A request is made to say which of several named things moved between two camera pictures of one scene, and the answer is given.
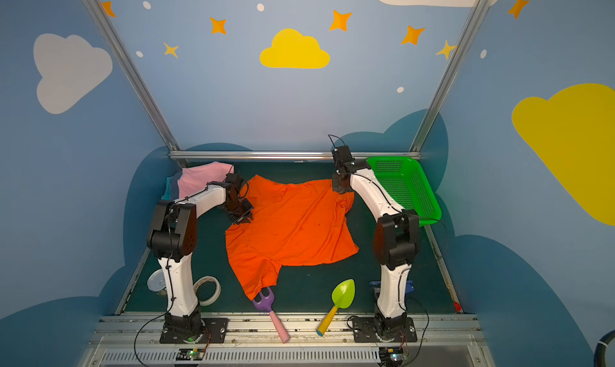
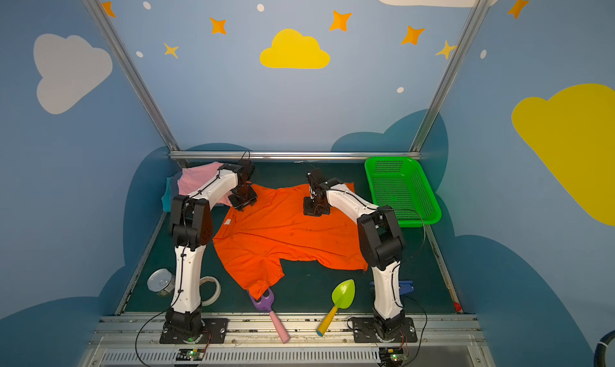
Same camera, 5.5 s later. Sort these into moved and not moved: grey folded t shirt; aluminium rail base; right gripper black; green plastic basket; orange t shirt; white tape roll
Moved: orange t shirt; right gripper black
Not moved: white tape roll; grey folded t shirt; aluminium rail base; green plastic basket
